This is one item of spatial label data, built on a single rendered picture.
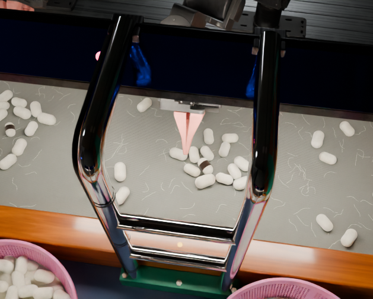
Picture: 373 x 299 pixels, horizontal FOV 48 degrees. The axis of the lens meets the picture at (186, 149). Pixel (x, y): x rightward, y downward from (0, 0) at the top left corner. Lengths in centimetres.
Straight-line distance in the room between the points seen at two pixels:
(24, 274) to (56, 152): 23
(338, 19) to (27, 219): 88
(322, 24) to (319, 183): 50
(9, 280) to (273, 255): 43
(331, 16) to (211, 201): 64
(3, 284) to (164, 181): 31
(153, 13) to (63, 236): 65
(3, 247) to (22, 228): 4
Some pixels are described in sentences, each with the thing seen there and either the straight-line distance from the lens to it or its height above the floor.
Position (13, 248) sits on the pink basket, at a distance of 75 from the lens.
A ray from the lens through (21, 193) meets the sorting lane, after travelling 80.
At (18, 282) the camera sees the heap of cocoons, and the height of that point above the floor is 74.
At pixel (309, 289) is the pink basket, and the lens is 70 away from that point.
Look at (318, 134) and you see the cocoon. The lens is 82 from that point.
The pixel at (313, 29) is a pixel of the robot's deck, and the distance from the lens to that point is 114.
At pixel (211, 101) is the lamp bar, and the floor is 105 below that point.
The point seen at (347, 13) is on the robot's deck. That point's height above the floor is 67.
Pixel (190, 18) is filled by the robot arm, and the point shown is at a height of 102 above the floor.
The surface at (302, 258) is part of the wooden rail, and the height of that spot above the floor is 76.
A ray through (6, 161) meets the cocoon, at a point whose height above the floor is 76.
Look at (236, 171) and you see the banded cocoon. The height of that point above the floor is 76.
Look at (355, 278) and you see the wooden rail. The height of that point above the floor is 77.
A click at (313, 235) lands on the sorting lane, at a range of 75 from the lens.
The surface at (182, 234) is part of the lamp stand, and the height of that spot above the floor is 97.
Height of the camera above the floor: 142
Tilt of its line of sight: 59 degrees down
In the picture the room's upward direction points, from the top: straight up
